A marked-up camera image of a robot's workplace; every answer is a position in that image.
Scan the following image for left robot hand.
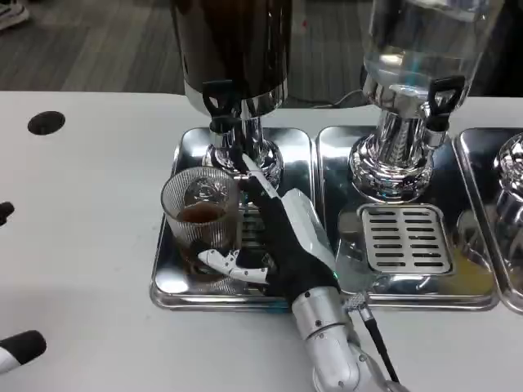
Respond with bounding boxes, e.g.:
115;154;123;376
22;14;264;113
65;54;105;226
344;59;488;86
0;202;47;373

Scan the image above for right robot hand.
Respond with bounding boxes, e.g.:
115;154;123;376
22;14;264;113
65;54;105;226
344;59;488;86
190;145;342;305

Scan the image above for clear ribbed glass cup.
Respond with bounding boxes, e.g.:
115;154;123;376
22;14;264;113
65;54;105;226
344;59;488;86
159;166;243;285

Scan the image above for slotted steel drip grid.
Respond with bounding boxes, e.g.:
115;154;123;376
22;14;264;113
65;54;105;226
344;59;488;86
357;203;454;274
236;202;273;262

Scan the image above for steel drip tray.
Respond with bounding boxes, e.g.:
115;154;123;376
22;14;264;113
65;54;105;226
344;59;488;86
150;127;328;314
316;125;502;312
453;128;523;314

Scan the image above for black dispenser tap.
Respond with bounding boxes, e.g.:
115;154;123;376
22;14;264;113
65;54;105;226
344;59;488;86
424;76;465;150
202;79;238;148

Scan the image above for clear drink dispenser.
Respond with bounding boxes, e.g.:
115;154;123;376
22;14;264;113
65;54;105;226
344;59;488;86
349;0;507;203

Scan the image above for black round counter grommet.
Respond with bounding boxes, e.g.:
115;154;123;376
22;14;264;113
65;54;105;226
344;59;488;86
27;110;65;136

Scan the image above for chrome dispenser base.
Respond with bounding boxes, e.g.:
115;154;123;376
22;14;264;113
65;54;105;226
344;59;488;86
492;132;523;250

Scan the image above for dark drink dispenser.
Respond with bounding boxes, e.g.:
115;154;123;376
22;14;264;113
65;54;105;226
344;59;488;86
169;0;293;193

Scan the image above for person's shoe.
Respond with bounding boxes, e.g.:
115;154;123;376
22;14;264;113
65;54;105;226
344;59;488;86
0;0;30;32

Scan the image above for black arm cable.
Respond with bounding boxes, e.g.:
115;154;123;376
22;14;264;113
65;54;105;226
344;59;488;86
344;292;401;385

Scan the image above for thin white cable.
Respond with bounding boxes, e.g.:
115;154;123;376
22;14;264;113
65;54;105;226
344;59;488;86
285;89;364;109

